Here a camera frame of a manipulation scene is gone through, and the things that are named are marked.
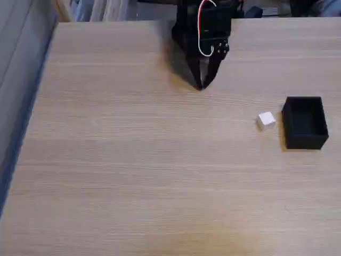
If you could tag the black open box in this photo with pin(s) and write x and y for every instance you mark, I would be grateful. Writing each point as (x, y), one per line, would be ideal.
(305, 122)

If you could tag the small black device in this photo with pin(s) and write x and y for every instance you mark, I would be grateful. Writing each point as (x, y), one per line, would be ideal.
(253, 12)

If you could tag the light wooden frame post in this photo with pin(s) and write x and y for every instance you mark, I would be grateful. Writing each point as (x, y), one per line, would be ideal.
(62, 10)

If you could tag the white block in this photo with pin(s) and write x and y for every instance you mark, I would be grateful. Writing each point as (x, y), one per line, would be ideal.
(266, 121)

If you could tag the white slatted panels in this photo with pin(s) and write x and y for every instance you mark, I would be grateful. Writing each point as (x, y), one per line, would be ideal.
(112, 10)

